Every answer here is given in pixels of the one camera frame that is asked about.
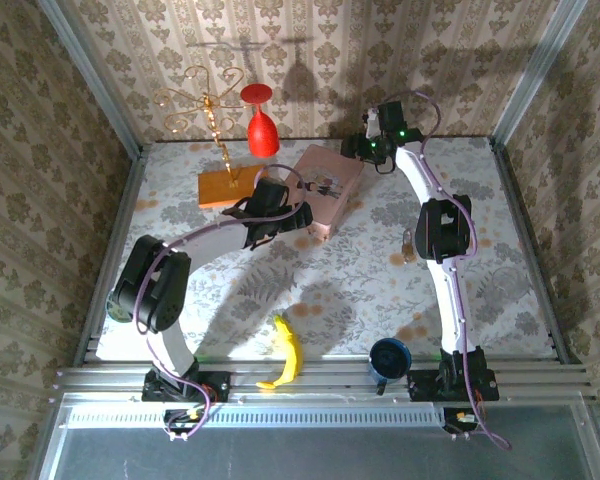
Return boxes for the gold wire stand wooden base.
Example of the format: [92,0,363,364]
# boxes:
[153,66,272,211]

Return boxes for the pink tin box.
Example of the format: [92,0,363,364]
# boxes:
[293,143,366,244]

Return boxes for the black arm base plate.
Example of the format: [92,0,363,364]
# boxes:
[406,368,501,403]
[142,368,231,404]

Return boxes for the grey metal panel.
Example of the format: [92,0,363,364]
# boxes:
[29,392,600,480]

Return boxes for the black connector block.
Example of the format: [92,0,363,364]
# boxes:
[163,407,209,435]
[442,407,486,434]

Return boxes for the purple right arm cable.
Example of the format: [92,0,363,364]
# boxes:
[379,89,512,451]

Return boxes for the dark blue mug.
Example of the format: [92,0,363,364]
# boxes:
[367,337,413,397]

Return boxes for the green patterned bowl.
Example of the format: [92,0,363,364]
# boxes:
[105,292,127,325]

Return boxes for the clear drinking glass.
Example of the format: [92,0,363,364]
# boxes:
[490,266,532,303]

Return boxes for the white slotted cable duct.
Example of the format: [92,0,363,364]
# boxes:
[59,402,445,430]

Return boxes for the yellow banana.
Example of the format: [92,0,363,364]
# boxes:
[255,313,305,391]

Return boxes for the aluminium frame side rail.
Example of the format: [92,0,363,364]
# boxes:
[72,147,149,366]
[488,139,579,364]

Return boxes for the red wine glass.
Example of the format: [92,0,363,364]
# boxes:
[239,82,282,159]

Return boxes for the aluminium frame post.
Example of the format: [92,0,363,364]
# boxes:
[35,0,147,159]
[487,0,589,149]

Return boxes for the floral patterned tablecloth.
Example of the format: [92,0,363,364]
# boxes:
[95,137,556,362]

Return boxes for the wide aluminium base rail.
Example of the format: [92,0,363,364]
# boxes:
[53,355,599,402]

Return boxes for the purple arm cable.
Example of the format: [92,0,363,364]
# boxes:
[379,89,512,451]
[134,163,312,442]

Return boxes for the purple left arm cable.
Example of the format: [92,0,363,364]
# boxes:
[134,163,312,442]

